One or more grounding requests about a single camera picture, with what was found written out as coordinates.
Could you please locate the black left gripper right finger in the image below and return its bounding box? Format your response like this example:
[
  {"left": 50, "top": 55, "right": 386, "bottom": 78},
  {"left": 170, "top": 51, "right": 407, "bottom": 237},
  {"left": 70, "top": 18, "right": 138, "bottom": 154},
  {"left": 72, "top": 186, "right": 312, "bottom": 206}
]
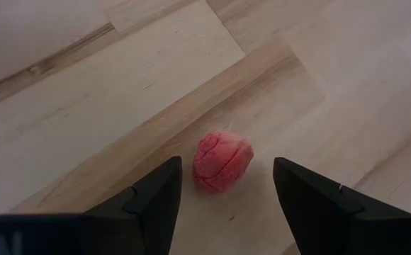
[{"left": 272, "top": 157, "right": 411, "bottom": 255}]

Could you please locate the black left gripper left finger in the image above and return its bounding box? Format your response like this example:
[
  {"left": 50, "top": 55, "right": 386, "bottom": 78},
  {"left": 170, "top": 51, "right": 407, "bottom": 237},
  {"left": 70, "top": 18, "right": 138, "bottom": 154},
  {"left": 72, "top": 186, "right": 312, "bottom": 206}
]
[{"left": 83, "top": 156, "right": 184, "bottom": 255}]

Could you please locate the pink cabbage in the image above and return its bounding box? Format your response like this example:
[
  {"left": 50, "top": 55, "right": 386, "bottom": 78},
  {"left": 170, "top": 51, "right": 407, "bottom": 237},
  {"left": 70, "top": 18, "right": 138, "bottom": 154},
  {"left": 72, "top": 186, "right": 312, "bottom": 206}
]
[{"left": 192, "top": 131, "right": 255, "bottom": 196}]

